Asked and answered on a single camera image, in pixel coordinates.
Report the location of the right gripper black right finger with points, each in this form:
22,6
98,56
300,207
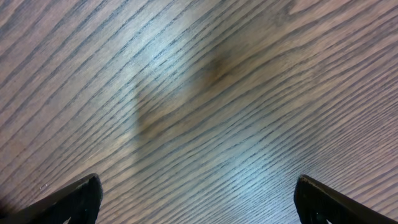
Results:
316,202

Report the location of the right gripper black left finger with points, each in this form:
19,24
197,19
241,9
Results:
77,203

